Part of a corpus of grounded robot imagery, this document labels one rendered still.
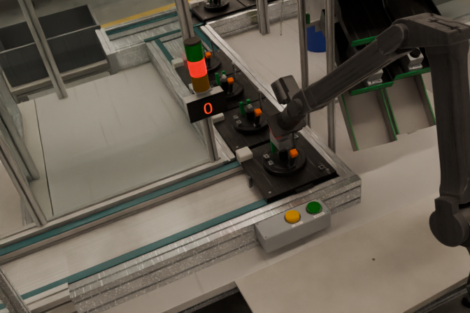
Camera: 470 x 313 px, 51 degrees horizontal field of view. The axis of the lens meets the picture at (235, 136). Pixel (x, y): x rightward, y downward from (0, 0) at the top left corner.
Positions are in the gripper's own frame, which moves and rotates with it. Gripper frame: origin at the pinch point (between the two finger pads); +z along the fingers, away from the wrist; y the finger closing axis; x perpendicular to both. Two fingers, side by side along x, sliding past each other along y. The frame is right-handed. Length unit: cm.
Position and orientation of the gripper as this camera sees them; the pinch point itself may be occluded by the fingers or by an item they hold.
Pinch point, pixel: (279, 129)
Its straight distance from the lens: 152.3
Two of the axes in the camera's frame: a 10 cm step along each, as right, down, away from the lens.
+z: -1.5, 2.6, 9.5
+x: 3.8, 9.1, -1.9
